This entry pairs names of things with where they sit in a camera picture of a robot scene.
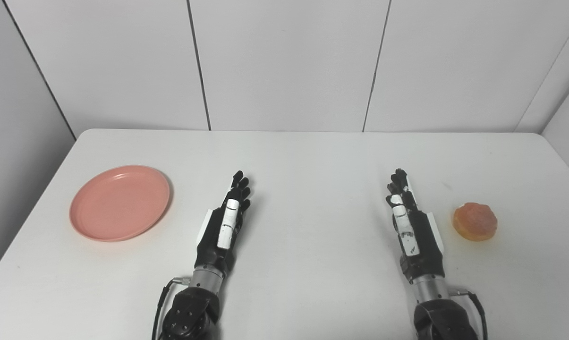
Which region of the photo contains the orange cream puff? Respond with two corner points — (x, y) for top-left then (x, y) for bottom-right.
(452, 202), (498, 242)

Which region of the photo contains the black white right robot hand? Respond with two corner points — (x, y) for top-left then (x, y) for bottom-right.
(386, 168), (446, 284)

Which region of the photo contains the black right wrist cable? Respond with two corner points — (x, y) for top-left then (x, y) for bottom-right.
(452, 288), (489, 340)

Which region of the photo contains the pink round plate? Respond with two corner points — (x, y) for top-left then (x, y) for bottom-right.
(69, 165), (171, 242)

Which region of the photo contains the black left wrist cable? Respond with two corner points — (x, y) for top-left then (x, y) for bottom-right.
(152, 278), (191, 340)

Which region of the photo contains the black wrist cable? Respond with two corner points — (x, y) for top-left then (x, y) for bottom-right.
(452, 288), (489, 340)
(152, 278), (191, 340)

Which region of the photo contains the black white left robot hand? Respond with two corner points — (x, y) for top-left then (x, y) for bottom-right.
(195, 170), (252, 274)

